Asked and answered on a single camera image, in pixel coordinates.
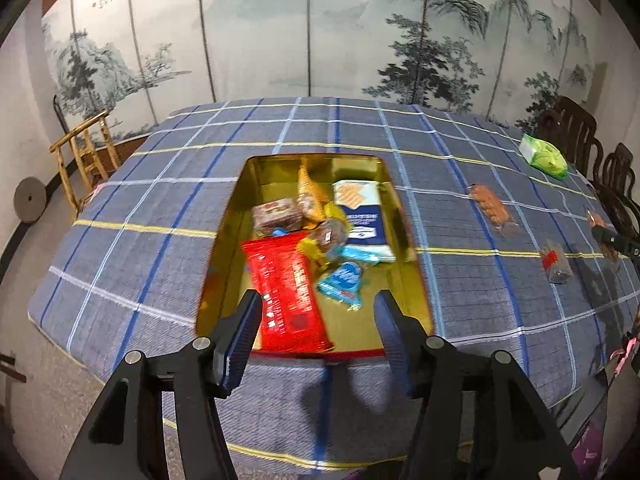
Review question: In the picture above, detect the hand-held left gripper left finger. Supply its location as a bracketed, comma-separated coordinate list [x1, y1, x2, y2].
[59, 289, 263, 480]

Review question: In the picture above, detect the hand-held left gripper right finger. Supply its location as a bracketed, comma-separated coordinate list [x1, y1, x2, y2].
[374, 289, 581, 480]

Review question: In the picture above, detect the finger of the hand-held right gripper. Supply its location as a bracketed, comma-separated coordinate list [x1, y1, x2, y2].
[591, 225, 640, 262]

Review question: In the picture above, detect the small orange brown snack packet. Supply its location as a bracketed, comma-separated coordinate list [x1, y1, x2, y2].
[586, 210, 622, 273]

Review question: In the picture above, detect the gold tin box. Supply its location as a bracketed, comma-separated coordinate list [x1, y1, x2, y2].
[195, 154, 435, 361]

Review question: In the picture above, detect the small blue snack packet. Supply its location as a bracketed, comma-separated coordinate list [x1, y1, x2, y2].
[341, 246, 382, 266]
[316, 261, 365, 311]

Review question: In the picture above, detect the clear yellow brownie packet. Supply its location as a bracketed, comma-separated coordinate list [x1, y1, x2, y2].
[299, 202, 351, 267]

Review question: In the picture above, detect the blue cracker packet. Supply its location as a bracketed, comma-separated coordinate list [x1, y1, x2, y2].
[332, 179, 397, 263]

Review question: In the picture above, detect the brown cake packet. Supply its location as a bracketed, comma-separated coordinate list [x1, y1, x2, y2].
[251, 199, 306, 236]

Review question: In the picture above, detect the dark snack packet red label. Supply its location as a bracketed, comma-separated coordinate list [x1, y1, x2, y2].
[541, 240, 573, 285]

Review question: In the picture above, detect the dark carved wooden chair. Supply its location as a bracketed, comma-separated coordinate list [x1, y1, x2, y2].
[587, 142, 640, 241]
[537, 95, 598, 178]

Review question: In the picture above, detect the green snack packet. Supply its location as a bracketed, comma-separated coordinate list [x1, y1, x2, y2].
[518, 132, 569, 181]

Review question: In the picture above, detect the reddish brown snack packet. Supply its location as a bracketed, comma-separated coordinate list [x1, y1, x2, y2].
[467, 183, 518, 233]

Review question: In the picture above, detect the blue plaid tablecloth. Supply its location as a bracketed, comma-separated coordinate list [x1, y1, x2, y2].
[29, 96, 640, 476]

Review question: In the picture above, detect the person's dark printed clothing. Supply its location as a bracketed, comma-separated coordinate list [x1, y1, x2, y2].
[570, 300, 640, 480]

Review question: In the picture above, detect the round grey stone disc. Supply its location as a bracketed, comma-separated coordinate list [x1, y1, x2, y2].
[13, 176, 47, 223]

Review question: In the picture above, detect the light wooden chair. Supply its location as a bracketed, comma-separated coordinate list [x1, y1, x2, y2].
[48, 110, 122, 213]

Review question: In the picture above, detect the painted folding screen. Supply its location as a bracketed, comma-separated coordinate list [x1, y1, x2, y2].
[42, 0, 601, 141]

